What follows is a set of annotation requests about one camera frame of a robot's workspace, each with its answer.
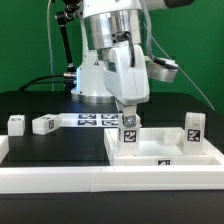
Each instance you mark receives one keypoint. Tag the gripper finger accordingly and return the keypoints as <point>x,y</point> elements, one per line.
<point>129,116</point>

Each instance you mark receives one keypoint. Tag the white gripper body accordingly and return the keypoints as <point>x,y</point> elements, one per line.
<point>127,84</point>

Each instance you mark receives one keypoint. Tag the white square tabletop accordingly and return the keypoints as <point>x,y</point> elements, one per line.
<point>160,146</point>

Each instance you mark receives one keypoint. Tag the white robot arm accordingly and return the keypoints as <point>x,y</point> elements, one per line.
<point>116,37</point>

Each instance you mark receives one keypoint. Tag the white sheet with tags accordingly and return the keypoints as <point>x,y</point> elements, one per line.
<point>89,120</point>

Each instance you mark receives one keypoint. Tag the white obstacle fence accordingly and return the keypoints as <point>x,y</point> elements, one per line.
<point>113,178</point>

